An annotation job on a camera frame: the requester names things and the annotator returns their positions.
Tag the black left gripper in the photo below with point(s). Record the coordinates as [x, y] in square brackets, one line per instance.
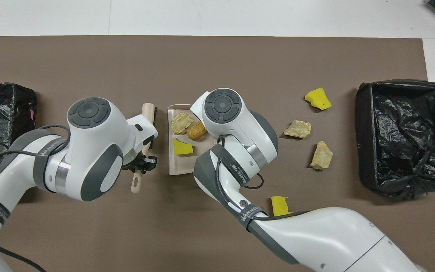
[132, 164]

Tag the beige plastic dustpan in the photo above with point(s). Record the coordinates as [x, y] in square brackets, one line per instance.
[179, 166]

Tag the yellow sponge wedge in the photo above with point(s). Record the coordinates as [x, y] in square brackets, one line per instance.
[182, 148]

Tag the cream and orange foam chunk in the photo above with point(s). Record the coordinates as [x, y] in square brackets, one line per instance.
[181, 122]

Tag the beige hand brush black bristles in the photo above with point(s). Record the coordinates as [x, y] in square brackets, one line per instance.
[148, 111]

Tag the brown bread-like foam chunk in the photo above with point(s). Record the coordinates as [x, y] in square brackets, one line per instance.
[196, 131]

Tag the yellow sponge piece black dot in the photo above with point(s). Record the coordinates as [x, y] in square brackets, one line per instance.
[318, 99]

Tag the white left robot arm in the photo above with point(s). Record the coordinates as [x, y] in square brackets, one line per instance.
[89, 158]

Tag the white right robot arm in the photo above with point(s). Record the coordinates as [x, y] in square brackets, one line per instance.
[315, 238]

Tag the brown table mat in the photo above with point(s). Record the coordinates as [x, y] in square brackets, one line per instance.
[217, 56]

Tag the notched yellow sponge piece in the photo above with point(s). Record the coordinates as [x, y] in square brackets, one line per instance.
[279, 206]

